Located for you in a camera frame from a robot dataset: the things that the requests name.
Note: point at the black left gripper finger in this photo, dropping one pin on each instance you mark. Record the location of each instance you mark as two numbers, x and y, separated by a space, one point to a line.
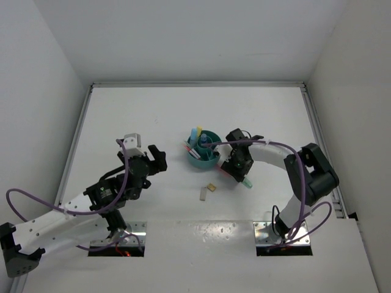
159 157
155 170

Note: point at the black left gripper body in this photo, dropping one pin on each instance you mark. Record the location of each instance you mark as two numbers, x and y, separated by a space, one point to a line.
151 163

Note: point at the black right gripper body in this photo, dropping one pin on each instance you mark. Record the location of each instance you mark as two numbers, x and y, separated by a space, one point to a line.
236 166

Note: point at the green highlighter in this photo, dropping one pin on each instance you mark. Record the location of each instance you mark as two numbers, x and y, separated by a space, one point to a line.
247 183

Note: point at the pink highlighter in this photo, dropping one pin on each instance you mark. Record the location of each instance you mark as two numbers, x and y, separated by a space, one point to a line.
222 171

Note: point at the red slim pen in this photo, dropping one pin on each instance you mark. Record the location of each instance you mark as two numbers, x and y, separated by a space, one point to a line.
192 151

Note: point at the blue highlighter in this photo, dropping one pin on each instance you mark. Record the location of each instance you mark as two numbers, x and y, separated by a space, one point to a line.
193 137

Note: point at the clear spray bottle blue cap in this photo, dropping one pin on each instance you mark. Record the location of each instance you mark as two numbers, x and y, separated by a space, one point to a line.
203 139

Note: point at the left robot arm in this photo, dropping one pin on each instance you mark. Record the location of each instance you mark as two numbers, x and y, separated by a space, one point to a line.
93 214

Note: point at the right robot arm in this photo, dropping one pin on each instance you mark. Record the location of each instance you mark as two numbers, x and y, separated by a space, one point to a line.
310 174

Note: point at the yellow eraser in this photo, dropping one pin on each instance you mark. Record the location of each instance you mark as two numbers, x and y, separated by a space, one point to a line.
211 187

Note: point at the teal round desk organizer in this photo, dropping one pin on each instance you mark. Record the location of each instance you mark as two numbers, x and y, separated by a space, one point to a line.
208 156

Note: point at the grey eraser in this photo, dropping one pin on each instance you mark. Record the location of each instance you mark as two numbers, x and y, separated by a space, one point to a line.
203 194

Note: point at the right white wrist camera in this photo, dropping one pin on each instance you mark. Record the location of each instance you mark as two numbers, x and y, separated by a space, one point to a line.
223 150

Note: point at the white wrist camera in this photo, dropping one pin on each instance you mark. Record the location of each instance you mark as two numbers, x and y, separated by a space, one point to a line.
133 145
223 150

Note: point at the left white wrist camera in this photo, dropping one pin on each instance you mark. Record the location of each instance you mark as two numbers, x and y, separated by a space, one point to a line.
133 145

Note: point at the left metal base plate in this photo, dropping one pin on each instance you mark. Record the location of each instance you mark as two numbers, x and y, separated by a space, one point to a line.
133 236

